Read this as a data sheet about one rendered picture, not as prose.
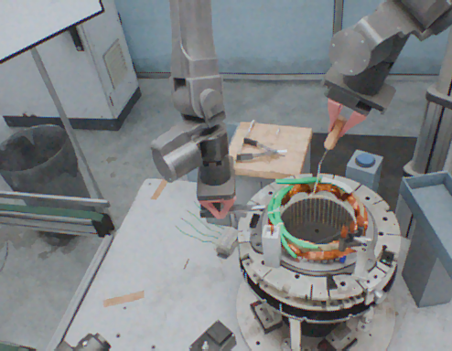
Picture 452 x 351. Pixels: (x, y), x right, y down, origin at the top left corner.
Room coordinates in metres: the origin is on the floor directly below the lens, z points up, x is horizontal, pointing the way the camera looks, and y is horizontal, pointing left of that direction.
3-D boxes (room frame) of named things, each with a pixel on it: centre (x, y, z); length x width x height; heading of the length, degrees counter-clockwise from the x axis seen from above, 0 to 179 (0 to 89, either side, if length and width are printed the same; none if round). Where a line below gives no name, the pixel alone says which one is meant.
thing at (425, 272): (0.54, -0.46, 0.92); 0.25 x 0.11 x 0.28; 0
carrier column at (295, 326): (0.43, -0.10, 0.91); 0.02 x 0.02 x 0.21
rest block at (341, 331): (0.43, -0.20, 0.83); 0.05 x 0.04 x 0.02; 119
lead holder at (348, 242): (0.42, -0.19, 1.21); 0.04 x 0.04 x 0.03; 65
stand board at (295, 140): (0.86, -0.13, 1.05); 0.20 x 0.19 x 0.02; 65
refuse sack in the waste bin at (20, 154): (1.78, 0.93, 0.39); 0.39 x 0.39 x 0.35
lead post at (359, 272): (0.41, -0.21, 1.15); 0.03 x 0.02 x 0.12; 57
